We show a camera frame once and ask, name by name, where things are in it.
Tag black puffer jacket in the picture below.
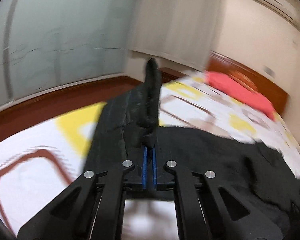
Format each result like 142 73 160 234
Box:
89 59 300 239

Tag patterned white bed sheet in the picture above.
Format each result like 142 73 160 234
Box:
0 69 300 240

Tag coral red pillow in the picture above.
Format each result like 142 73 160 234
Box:
204 70 275 121

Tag wooden nightstand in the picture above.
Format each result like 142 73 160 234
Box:
159 67 187 83

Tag wooden headboard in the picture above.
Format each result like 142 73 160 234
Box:
206 51 289 115

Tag frosted glass wardrobe doors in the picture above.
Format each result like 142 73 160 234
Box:
0 0 136 106

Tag beige window curtain left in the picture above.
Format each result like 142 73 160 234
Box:
129 0 223 70

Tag wooden bed frame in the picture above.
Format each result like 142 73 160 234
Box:
0 76 143 149

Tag wall switch panel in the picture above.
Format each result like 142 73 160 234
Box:
263 66 275 79

